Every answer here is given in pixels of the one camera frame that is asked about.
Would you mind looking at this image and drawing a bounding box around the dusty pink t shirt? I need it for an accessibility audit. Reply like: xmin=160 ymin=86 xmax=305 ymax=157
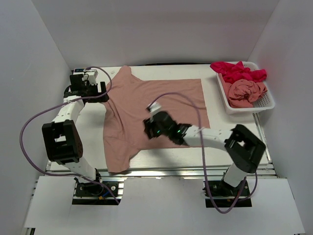
xmin=103 ymin=66 xmax=210 ymax=173

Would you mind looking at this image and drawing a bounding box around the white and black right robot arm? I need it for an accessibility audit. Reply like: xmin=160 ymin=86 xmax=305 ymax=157
xmin=143 ymin=111 xmax=266 ymax=196

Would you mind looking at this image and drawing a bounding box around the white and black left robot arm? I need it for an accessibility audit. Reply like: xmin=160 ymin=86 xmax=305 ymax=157
xmin=42 ymin=70 xmax=109 ymax=195

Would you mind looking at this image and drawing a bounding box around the coral pink t shirt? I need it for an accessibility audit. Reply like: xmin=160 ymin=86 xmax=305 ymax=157
xmin=224 ymin=79 xmax=268 ymax=108

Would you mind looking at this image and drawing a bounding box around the magenta t shirt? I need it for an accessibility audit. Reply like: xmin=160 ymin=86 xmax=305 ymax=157
xmin=210 ymin=61 xmax=267 ymax=84

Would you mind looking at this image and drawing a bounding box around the white perforated plastic basket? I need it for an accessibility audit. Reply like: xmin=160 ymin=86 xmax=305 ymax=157
xmin=216 ymin=62 xmax=275 ymax=115

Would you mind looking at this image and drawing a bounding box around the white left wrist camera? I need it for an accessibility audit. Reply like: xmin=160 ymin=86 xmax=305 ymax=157
xmin=83 ymin=69 xmax=98 ymax=85

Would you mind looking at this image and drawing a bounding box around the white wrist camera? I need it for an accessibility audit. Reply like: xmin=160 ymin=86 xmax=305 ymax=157
xmin=83 ymin=69 xmax=98 ymax=85
xmin=146 ymin=102 xmax=162 ymax=115

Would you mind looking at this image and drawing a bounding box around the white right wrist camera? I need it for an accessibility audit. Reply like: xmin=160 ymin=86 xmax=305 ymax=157
xmin=146 ymin=102 xmax=162 ymax=115

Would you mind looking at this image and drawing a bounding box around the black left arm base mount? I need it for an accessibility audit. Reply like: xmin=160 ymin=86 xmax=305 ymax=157
xmin=72 ymin=180 xmax=124 ymax=206

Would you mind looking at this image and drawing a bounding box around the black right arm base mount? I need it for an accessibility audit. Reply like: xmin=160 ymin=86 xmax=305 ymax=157
xmin=208 ymin=181 xmax=252 ymax=209

